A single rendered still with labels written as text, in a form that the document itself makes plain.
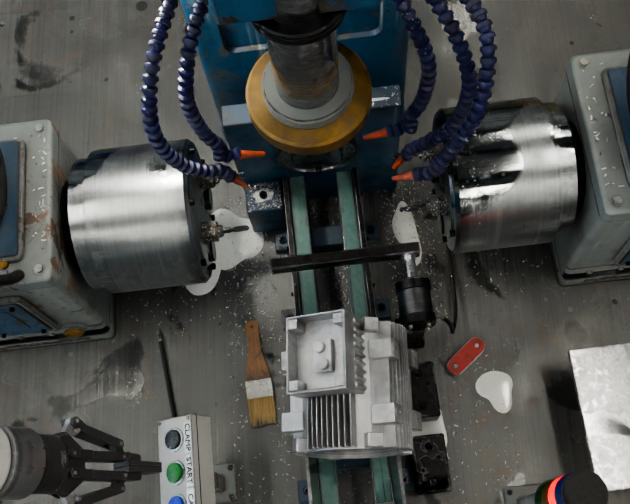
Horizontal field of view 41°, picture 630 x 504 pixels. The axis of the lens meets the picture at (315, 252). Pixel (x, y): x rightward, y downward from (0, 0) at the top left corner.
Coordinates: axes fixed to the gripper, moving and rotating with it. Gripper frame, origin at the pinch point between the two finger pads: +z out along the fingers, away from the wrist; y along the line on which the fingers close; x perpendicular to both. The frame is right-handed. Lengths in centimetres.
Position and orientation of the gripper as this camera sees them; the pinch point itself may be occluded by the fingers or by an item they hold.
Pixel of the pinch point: (138, 467)
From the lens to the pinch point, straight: 130.8
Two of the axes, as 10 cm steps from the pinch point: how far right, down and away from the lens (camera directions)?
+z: 5.3, 2.3, 8.2
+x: -8.4, 2.6, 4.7
